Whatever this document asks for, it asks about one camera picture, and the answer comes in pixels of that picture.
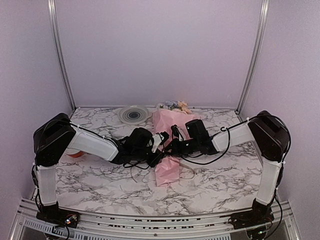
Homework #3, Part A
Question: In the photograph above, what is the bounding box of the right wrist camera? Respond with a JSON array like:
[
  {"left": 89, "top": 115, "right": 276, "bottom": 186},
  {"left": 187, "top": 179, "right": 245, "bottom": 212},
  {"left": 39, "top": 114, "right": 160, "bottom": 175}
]
[{"left": 170, "top": 124, "right": 187, "bottom": 142}]

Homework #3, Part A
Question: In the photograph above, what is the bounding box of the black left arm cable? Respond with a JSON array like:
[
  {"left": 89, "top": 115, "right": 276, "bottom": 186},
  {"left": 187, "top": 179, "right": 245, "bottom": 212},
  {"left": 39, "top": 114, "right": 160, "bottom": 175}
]
[{"left": 122, "top": 139, "right": 161, "bottom": 170}]

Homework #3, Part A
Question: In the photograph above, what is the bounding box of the aluminium frame post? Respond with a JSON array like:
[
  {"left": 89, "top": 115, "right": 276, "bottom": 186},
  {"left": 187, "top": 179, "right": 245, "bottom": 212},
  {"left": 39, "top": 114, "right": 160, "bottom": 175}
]
[
  {"left": 236, "top": 0, "right": 270, "bottom": 115},
  {"left": 47, "top": 0, "right": 77, "bottom": 111}
]

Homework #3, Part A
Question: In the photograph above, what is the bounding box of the blue fake flower stem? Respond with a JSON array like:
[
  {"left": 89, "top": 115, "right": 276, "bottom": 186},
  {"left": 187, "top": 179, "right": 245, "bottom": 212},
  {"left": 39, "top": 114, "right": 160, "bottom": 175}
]
[{"left": 155, "top": 100, "right": 179, "bottom": 111}]

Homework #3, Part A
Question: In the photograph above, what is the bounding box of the right aluminium frame post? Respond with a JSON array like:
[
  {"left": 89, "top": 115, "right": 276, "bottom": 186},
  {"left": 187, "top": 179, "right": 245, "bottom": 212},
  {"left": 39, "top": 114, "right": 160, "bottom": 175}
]
[{"left": 236, "top": 0, "right": 270, "bottom": 115}]

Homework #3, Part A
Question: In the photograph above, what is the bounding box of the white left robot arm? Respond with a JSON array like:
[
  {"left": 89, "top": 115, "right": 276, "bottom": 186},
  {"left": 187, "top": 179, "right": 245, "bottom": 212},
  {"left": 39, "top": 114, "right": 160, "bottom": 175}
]
[{"left": 33, "top": 113, "right": 169, "bottom": 223}]

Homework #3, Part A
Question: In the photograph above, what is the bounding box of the beige raffia ribbon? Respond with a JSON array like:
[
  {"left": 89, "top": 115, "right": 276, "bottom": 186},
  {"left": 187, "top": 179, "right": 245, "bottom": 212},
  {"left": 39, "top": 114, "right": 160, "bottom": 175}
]
[{"left": 129, "top": 154, "right": 198, "bottom": 185}]

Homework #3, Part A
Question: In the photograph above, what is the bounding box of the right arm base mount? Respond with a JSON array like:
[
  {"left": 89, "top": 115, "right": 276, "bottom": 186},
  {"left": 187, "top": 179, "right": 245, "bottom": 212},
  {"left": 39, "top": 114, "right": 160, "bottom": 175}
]
[{"left": 228, "top": 198, "right": 275, "bottom": 230}]

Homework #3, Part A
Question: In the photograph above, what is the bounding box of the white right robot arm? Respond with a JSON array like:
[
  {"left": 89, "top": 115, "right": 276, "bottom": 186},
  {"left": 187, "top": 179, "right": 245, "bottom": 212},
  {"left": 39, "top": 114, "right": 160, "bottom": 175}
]
[{"left": 164, "top": 110, "right": 292, "bottom": 224}]

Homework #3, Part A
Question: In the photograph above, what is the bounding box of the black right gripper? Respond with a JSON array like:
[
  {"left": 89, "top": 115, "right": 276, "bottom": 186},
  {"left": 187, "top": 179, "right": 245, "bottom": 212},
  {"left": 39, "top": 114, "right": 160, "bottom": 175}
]
[{"left": 162, "top": 137, "right": 200, "bottom": 157}]

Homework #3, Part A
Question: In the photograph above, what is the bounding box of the white bowl with red outside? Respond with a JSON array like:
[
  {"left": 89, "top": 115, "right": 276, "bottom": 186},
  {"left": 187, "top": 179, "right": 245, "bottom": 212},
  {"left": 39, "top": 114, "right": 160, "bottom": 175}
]
[{"left": 64, "top": 149, "right": 85, "bottom": 158}]

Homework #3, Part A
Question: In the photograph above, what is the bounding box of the aluminium front rail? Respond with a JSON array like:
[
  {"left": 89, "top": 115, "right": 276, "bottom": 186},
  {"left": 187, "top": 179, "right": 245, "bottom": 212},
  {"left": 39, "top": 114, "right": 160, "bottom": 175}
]
[{"left": 8, "top": 199, "right": 301, "bottom": 240}]

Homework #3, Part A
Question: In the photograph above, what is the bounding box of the pink wrapping paper sheet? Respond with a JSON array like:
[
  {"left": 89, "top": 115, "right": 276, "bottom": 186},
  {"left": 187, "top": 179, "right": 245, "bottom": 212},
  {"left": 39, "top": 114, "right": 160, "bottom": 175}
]
[{"left": 152, "top": 108, "right": 201, "bottom": 187}]

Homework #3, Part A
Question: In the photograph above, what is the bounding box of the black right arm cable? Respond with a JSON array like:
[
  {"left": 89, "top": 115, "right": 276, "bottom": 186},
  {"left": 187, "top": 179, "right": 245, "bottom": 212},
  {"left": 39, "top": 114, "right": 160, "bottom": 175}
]
[{"left": 174, "top": 114, "right": 292, "bottom": 166}]

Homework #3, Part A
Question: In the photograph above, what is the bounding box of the left aluminium frame post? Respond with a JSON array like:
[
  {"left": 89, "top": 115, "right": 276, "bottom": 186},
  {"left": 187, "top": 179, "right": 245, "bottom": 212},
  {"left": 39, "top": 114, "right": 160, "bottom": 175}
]
[{"left": 47, "top": 0, "right": 77, "bottom": 111}]

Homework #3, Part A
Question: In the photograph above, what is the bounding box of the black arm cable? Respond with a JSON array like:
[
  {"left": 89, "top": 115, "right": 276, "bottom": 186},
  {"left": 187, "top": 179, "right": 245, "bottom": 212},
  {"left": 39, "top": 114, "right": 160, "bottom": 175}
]
[
  {"left": 122, "top": 139, "right": 161, "bottom": 170},
  {"left": 174, "top": 114, "right": 292, "bottom": 166}
]

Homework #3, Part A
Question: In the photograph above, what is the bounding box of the striped grey ceramic plate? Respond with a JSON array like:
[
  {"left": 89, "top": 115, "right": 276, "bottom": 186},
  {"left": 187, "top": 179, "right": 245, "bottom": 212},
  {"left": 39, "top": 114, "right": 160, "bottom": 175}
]
[{"left": 118, "top": 105, "right": 152, "bottom": 125}]

